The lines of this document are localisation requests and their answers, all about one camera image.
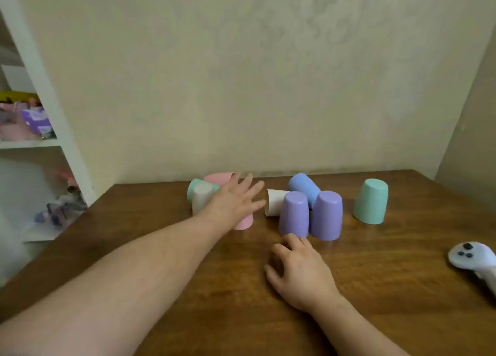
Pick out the green plastic cup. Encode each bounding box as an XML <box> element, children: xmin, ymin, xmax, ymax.
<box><xmin>187</xmin><ymin>178</ymin><xmax>221</xmax><ymax>202</ymax></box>
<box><xmin>352</xmin><ymin>178</ymin><xmax>389</xmax><ymax>225</ymax></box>

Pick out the person's right hand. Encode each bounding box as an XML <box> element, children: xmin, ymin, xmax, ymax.
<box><xmin>265</xmin><ymin>233</ymin><xmax>342</xmax><ymax>314</ymax></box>

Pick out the purple plastic cup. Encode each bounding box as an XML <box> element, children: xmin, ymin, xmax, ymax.
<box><xmin>278</xmin><ymin>191</ymin><xmax>310</xmax><ymax>238</ymax></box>
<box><xmin>309</xmin><ymin>190</ymin><xmax>344</xmax><ymax>241</ymax></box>

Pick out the white shelf unit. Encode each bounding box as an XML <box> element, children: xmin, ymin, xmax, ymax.
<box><xmin>0</xmin><ymin>0</ymin><xmax>98</xmax><ymax>244</ymax></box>

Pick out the beige plastic cup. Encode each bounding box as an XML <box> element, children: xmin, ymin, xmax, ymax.
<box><xmin>192</xmin><ymin>182</ymin><xmax>216</xmax><ymax>216</ymax></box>
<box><xmin>264</xmin><ymin>188</ymin><xmax>289</xmax><ymax>217</ymax></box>

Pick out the pink plastic cup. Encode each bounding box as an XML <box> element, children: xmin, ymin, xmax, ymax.
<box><xmin>203</xmin><ymin>172</ymin><xmax>235</xmax><ymax>188</ymax></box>
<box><xmin>234</xmin><ymin>212</ymin><xmax>255</xmax><ymax>231</ymax></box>

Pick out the purple printed container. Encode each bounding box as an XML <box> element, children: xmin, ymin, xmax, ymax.
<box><xmin>19</xmin><ymin>106</ymin><xmax>54</xmax><ymax>138</ymax></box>

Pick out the white game controller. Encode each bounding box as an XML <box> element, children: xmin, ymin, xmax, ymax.
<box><xmin>448</xmin><ymin>241</ymin><xmax>496</xmax><ymax>297</ymax></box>

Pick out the white cardboard box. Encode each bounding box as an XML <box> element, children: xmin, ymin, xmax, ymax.
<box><xmin>2</xmin><ymin>64</ymin><xmax>36</xmax><ymax>93</ymax></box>

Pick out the blue plastic cup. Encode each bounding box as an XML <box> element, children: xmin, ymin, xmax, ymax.
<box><xmin>287</xmin><ymin>173</ymin><xmax>321</xmax><ymax>209</ymax></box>

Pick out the pink storage container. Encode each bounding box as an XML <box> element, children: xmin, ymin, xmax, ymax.
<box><xmin>0</xmin><ymin>103</ymin><xmax>39</xmax><ymax>141</ymax></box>

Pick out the person's left hand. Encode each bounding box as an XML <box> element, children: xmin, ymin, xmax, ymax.
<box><xmin>199</xmin><ymin>172</ymin><xmax>267</xmax><ymax>237</ymax></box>

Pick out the yellow flat item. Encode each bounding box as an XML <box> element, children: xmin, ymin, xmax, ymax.
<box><xmin>0</xmin><ymin>91</ymin><xmax>39</xmax><ymax>104</ymax></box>

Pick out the person's left forearm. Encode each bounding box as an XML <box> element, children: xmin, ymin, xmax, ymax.
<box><xmin>0</xmin><ymin>214</ymin><xmax>229</xmax><ymax>356</ymax></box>

